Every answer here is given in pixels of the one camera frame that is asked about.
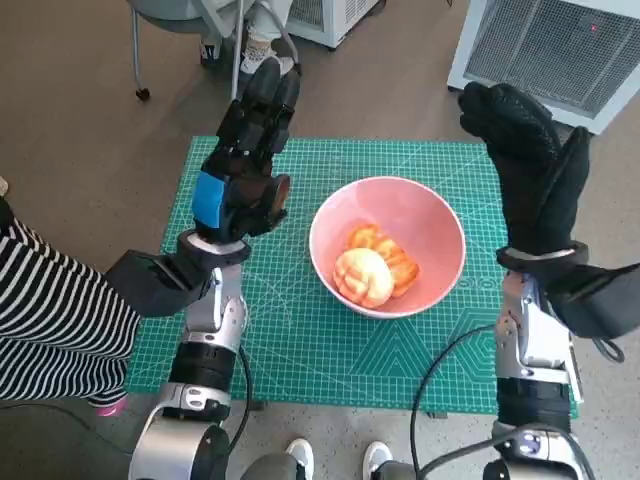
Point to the grey office chair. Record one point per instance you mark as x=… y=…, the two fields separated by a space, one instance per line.
x=150 y=10

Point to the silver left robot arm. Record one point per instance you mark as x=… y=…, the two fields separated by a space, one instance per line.
x=200 y=360

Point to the green cutting mat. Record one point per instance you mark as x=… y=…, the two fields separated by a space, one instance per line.
x=300 y=350

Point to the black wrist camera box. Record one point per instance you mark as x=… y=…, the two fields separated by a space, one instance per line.
x=150 y=285
x=600 y=300

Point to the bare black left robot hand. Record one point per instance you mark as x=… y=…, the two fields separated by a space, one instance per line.
x=245 y=165

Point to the large white grille appliance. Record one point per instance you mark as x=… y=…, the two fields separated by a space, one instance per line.
x=545 y=50

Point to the person's hand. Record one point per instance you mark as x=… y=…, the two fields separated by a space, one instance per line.
x=3 y=187

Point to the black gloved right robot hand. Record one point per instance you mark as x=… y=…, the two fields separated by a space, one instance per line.
x=535 y=190

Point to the small white grille appliance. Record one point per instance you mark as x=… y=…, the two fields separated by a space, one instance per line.
x=325 y=20

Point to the black table bracket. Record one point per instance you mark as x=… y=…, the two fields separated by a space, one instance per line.
x=435 y=415
x=257 y=405

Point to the pink bowl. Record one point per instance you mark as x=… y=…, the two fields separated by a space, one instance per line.
x=435 y=220

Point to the oblong toasted toy bread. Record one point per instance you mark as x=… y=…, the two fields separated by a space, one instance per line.
x=402 y=262

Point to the grey leg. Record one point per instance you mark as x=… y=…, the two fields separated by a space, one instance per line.
x=397 y=471
x=272 y=467

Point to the white shoe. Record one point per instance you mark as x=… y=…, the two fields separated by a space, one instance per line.
x=300 y=457
x=377 y=457

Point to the round scored toy bread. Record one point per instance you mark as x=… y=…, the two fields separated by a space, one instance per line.
x=362 y=277

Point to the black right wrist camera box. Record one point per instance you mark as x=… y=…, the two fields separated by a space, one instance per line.
x=600 y=300

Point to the seated person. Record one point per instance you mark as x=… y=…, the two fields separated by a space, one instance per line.
x=260 y=45

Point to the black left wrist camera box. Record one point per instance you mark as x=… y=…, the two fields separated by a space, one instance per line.
x=150 y=285

